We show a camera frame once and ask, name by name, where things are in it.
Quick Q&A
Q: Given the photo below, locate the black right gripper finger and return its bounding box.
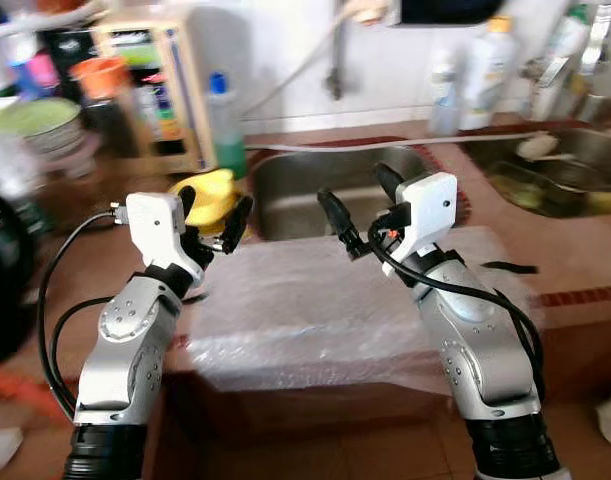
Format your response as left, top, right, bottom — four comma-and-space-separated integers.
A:
373, 162, 407, 202
317, 188, 369, 260

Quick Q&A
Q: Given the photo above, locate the black kitchen appliance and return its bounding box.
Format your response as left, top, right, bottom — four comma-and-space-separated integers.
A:
0, 185, 38, 363

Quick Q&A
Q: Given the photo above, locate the stainless steel sink basin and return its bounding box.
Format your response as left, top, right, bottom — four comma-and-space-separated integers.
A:
463, 125, 611, 221
247, 145, 466, 243

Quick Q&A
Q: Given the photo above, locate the thin clear tube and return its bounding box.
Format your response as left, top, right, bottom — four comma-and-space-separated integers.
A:
243, 120, 611, 153

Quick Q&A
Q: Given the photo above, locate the green bottle with blue cap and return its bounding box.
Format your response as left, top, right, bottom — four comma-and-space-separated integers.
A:
205, 72, 249, 181

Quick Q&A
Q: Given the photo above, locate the clear bubble wrap sheet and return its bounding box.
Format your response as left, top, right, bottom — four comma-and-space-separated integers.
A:
180, 225, 544, 396

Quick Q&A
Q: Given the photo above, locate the small clear bottle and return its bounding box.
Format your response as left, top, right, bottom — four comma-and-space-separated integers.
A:
428, 50, 463, 138

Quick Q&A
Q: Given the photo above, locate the cream carton with blue stripe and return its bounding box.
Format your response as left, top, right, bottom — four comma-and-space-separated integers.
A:
90, 12, 221, 176

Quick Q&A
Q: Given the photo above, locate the white bottle with orange cap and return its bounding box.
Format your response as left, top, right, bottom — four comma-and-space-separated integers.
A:
461, 15, 519, 133

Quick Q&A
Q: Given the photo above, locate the clear glass dish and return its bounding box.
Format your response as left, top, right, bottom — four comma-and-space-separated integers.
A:
488, 160, 589, 218

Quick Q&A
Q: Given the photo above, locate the white round dish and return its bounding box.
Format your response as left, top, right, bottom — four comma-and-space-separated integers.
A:
515, 133, 563, 162

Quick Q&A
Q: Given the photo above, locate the dark bottle with orange cap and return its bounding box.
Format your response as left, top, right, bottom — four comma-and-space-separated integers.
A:
70, 55, 138, 159

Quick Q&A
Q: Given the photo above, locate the yellow item in sink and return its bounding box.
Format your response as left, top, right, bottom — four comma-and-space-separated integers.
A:
585, 188, 611, 214

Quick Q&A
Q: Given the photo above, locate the green rimmed bowl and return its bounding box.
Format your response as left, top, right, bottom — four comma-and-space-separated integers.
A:
0, 96, 86, 161

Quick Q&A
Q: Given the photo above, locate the black box with print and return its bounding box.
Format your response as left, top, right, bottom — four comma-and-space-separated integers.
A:
40, 28, 101, 76

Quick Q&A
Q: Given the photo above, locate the blue pink packet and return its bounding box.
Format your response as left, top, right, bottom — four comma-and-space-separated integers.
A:
5, 35, 61, 101

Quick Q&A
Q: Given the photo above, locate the white bottle with green cap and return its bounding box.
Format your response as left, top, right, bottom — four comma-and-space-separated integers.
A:
533, 5, 592, 121

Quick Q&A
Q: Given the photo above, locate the shiny metal strip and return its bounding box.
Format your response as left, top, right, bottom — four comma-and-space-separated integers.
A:
581, 0, 611, 101

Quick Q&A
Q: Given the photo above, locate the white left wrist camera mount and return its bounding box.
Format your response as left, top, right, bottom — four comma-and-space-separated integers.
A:
123, 192, 208, 273

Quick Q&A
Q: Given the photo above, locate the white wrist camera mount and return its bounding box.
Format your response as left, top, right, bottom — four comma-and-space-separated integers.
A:
393, 171, 461, 263
123, 192, 208, 273

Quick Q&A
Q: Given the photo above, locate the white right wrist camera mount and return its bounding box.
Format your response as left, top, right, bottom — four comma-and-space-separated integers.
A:
393, 171, 461, 263

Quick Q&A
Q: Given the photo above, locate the white faucet hose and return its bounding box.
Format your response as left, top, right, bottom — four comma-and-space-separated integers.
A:
243, 15, 351, 121

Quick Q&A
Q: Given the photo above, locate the black wall object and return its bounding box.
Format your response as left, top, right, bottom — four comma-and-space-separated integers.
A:
398, 0, 506, 27

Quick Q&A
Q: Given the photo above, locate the orange hose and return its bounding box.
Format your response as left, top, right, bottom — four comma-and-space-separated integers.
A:
0, 362, 71, 426

